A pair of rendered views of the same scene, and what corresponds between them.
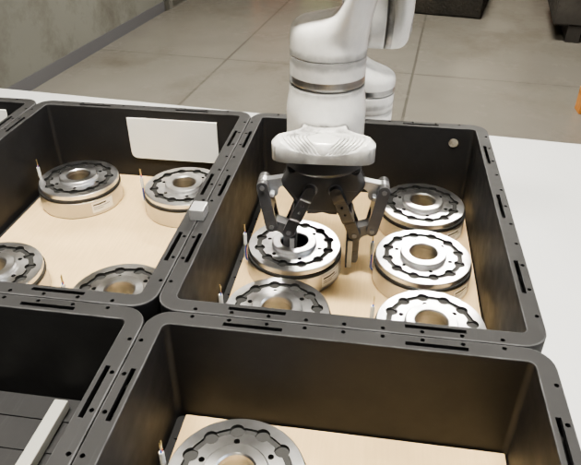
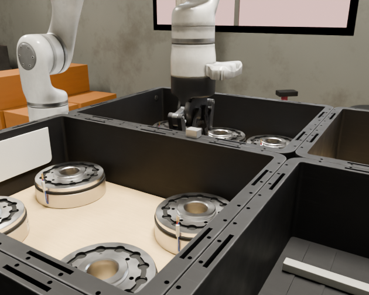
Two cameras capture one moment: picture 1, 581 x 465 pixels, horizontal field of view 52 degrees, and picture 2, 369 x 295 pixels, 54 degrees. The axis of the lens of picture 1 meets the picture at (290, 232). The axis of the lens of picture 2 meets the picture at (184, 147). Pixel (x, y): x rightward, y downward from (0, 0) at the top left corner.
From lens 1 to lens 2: 0.65 m
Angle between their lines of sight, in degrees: 61
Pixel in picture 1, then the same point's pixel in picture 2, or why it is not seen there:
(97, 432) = not seen: outside the picture
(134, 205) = (37, 213)
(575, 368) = not seen: hidden behind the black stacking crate
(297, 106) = (201, 55)
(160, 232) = (96, 206)
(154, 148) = (1, 170)
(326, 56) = (212, 21)
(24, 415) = (288, 287)
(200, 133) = (37, 140)
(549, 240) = not seen: hidden behind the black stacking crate
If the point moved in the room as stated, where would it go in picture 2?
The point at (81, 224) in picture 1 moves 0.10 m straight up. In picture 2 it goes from (34, 242) to (21, 166)
